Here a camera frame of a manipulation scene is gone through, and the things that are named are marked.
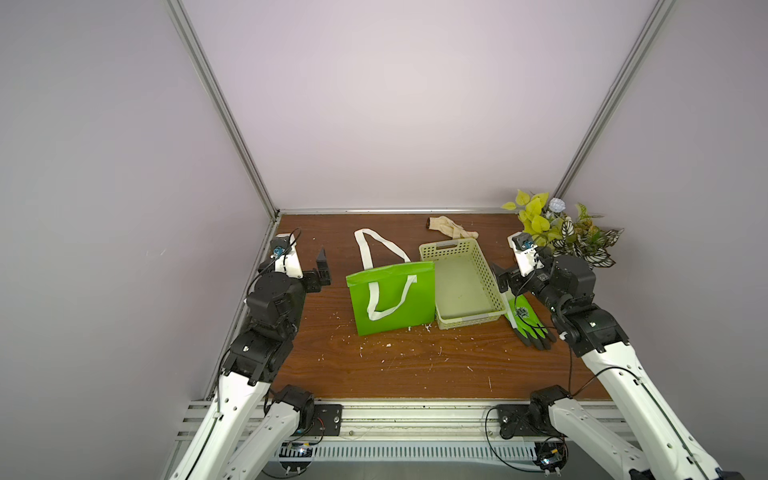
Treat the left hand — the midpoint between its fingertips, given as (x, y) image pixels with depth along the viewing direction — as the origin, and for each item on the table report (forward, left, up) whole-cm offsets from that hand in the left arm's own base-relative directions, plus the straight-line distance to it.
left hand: (306, 249), depth 66 cm
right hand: (+4, -49, -4) cm, 50 cm away
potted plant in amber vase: (+13, -71, -10) cm, 73 cm away
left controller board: (-35, +4, -36) cm, 50 cm away
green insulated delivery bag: (-1, -19, -18) cm, 27 cm away
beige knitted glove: (+36, -41, -32) cm, 63 cm away
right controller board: (-35, -58, -35) cm, 76 cm away
